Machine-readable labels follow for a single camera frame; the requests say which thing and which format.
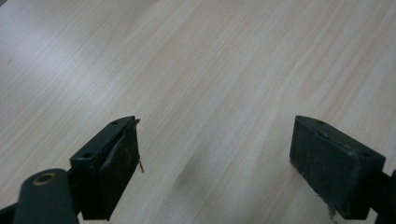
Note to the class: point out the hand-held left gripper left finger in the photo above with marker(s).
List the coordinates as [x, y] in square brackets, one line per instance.
[106, 168]

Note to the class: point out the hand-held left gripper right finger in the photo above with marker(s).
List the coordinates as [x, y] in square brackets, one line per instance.
[330, 165]

